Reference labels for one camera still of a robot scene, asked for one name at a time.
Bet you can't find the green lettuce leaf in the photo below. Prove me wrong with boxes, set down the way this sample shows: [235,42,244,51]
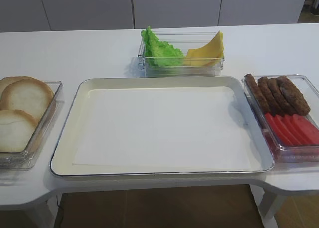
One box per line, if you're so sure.
[141,26,185,67]

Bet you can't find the clear plastic patty tomato container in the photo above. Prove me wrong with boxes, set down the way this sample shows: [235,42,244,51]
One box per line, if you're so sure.
[242,75,319,163]

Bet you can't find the clear plastic lettuce cheese container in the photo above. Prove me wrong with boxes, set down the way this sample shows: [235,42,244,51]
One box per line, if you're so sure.
[138,30,224,77]

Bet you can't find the yellow cheese slices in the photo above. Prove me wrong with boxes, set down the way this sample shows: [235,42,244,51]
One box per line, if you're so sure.
[184,31,224,67]

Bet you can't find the red tomato slices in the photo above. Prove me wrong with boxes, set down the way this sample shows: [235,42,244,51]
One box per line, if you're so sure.
[265,113,319,147]

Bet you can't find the brown meat patty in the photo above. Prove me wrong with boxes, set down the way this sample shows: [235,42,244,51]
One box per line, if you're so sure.
[258,76,284,116]
[267,78,296,116]
[276,76,310,116]
[245,74,271,114]

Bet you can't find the white metal baking tray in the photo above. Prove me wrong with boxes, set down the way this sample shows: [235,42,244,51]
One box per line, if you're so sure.
[50,76,274,177]

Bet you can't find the rightmost brown meat patty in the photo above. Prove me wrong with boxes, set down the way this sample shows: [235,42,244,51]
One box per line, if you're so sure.
[276,76,310,116]

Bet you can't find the bun half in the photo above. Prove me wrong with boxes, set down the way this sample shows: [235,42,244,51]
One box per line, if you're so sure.
[0,78,54,122]
[0,76,32,95]
[0,110,38,153]

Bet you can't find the leftmost brown meat patty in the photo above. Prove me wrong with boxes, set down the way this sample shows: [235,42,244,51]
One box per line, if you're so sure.
[245,74,271,114]

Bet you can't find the clear plastic bun container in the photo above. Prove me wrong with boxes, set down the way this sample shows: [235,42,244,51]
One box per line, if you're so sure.
[0,81,63,170]

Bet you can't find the white parchment paper sheet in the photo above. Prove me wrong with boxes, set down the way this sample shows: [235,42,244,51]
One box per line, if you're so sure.
[73,87,263,172]

